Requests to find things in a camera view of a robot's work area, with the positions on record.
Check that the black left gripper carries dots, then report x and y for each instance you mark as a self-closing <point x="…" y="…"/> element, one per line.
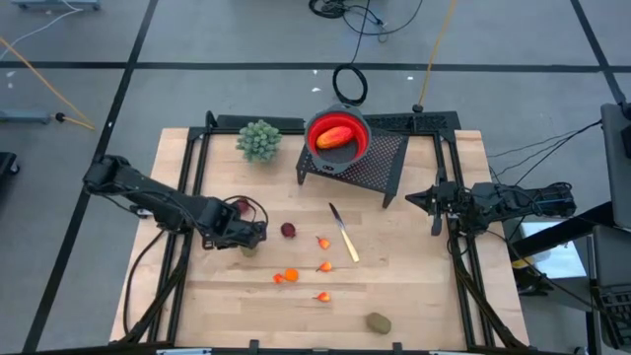
<point x="236" y="234"/>

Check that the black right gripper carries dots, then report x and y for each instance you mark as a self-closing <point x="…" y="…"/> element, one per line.
<point x="451" y="202"/>

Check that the brown kiwi fruit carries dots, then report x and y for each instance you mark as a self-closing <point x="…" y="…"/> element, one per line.
<point x="249" y="252"/>
<point x="378" y="323"/>

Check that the dark red plum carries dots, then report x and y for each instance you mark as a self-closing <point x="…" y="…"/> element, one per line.
<point x="288" y="230"/>
<point x="241" y="205"/>

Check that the small red orange fruit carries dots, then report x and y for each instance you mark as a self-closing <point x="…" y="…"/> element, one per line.
<point x="278" y="278"/>

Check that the round orange fruit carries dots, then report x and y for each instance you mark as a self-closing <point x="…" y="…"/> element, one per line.
<point x="291" y="274"/>

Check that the red collapsible colander bowl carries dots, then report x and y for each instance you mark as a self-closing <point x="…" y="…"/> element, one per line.
<point x="335" y="120"/>

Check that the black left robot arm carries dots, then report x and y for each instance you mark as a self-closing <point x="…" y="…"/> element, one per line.
<point x="148" y="194"/>

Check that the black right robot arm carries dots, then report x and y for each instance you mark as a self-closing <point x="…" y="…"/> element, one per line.
<point x="517" y="202"/>

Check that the black perforated metal shelf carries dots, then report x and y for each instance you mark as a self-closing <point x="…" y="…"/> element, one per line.
<point x="374" y="167"/>

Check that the green grape bunch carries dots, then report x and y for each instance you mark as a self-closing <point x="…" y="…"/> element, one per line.
<point x="259" y="140"/>

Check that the white sheet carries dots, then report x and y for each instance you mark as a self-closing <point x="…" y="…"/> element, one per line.
<point x="557" y="256"/>

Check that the grey desk panel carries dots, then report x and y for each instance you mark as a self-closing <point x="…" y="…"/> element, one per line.
<point x="618" y="163"/>
<point x="613" y="256"/>

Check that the black keyboard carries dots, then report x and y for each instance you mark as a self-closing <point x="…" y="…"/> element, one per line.
<point x="618" y="315"/>

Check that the black caster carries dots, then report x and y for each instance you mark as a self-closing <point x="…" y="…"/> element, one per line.
<point x="7" y="163"/>

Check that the grey floor bar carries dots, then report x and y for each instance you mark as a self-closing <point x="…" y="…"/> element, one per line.
<point x="24" y="117"/>

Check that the grey cart base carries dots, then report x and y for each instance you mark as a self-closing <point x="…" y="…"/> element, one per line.
<point x="54" y="4"/>

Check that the black perforated bracket plate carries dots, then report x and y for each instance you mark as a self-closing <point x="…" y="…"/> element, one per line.
<point x="419" y="120"/>

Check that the silver bracket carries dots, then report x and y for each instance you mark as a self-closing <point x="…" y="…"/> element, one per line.
<point x="448" y="352"/>
<point x="182" y="351"/>

